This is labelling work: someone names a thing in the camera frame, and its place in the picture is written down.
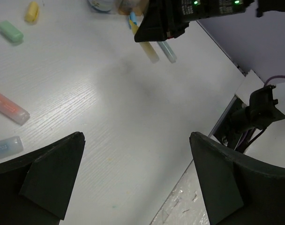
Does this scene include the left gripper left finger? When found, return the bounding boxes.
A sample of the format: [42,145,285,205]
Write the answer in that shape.
[0,132,85,225]

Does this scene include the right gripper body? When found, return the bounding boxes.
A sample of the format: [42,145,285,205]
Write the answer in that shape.
[165,0,248,39]

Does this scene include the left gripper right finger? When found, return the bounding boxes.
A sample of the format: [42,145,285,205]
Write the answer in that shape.
[189,132,285,225]

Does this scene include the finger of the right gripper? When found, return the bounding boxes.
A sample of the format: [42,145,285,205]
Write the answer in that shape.
[134,0,171,43]

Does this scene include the yellow pencil-shaped highlighter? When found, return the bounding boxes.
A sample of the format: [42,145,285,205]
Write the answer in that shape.
[129,19,159,63]

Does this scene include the blue lid jar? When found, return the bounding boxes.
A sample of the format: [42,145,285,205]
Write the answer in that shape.
[88,0,115,12]

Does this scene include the small blue eraser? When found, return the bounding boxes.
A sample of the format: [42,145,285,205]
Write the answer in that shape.
[129,12,137,24]

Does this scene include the green pencil-shaped highlighter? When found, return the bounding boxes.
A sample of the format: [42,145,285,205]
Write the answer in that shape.
[157,41,177,63]

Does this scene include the amber plastic bin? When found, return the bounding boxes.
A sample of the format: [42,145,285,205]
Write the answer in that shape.
[118,0,149,16]

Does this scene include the blue pencil-shaped highlighter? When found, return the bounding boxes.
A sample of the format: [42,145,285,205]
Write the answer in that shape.
[0,136,23,159]

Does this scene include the pink pencil-shaped highlighter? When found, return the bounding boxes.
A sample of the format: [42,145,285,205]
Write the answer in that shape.
[0,94,30,126]

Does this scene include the yellow eraser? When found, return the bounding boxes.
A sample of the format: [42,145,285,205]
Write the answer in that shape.
[24,1,39,23]

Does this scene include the green eraser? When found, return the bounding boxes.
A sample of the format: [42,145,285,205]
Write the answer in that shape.
[0,20,24,43]

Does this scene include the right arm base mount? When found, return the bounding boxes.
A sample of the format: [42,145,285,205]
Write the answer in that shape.
[211,70,285,153]

